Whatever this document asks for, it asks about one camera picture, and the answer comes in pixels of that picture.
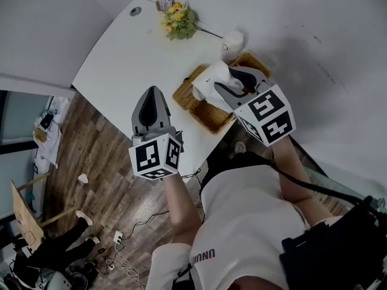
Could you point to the person's left forearm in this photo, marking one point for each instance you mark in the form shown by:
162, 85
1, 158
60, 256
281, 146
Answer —
183, 213

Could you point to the wooden board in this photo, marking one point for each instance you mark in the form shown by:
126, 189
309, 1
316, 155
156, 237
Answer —
27, 219

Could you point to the white robot shell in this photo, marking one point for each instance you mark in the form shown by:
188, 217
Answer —
59, 281

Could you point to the person's right forearm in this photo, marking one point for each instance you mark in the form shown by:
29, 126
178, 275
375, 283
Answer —
287, 168

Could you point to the crumpled white paper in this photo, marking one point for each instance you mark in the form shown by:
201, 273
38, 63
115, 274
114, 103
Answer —
83, 179

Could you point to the metal glass clamp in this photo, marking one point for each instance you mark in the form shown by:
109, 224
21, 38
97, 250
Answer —
379, 205

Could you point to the small black device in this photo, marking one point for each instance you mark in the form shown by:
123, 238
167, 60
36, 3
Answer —
47, 121

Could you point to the person's right white shoe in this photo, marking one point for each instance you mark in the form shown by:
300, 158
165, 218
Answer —
240, 147

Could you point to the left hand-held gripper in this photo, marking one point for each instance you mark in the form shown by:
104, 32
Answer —
151, 159

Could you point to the person's black shorts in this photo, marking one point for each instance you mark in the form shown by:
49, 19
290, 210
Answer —
229, 162

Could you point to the white cloth pile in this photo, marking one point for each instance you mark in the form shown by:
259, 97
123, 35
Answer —
51, 146

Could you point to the white power strip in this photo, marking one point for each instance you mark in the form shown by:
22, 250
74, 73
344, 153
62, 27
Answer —
118, 236

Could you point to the yellow box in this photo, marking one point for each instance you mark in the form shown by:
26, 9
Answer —
40, 134

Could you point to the white vase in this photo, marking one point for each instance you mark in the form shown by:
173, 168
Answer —
232, 42

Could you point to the small white plug adapter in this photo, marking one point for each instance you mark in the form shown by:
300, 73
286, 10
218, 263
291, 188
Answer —
110, 266

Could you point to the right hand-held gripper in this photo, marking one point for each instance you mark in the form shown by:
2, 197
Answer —
269, 113

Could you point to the person's white shirt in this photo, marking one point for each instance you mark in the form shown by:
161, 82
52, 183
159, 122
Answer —
242, 222

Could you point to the black backpack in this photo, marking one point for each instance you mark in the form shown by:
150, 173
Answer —
332, 252

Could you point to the yellow flower bouquet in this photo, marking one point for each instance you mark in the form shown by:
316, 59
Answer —
180, 21

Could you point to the wooden stick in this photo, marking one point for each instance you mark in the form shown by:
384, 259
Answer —
33, 181
59, 217

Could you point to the wicker basket with compartments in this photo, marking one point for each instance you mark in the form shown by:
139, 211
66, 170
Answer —
208, 116

